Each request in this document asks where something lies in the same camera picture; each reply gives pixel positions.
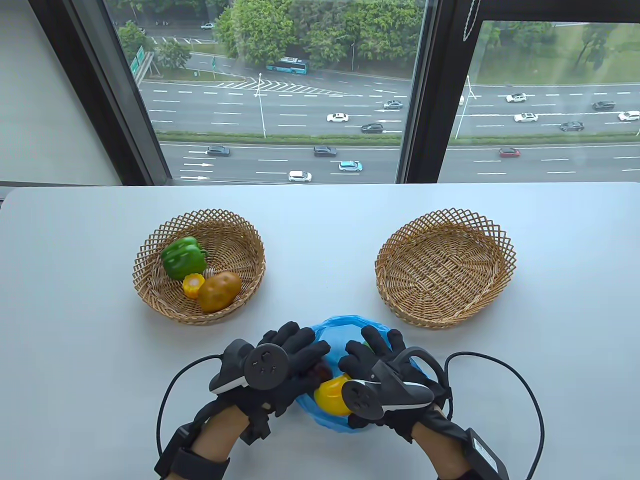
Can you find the person's right hand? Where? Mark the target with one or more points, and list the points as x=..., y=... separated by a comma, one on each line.
x=367, y=357

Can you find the person's left hand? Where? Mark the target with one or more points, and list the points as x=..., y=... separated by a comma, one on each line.
x=305, y=360

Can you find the dark purple vegetable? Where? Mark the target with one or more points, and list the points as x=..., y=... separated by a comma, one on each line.
x=322, y=371

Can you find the blue plastic bag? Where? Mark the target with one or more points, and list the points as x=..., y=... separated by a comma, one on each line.
x=340, y=326

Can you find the yellow elongated fruit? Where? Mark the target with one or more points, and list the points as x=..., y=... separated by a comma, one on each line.
x=330, y=397

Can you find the yellow brown potato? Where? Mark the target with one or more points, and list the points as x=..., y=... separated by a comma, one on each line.
x=220, y=292

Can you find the yellow corn piece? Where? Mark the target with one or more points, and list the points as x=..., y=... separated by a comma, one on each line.
x=192, y=286

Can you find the green bell pepper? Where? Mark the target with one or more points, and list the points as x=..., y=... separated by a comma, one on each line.
x=182, y=257

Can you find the person's left forearm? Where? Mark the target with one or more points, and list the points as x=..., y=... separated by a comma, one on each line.
x=220, y=435

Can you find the person's right forearm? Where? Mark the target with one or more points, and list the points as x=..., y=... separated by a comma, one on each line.
x=445, y=450

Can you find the black left hand controller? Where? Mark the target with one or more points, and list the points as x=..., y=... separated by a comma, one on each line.
x=265, y=367

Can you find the black hand controller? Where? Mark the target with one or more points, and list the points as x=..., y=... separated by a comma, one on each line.
x=265, y=367
x=400, y=390

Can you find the black right hand controller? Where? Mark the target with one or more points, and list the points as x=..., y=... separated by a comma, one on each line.
x=400, y=390

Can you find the round wicker basket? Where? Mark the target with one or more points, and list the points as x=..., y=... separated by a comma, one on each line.
x=235, y=240
x=440, y=265

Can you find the black window frame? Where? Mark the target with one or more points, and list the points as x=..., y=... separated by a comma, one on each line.
x=434, y=125

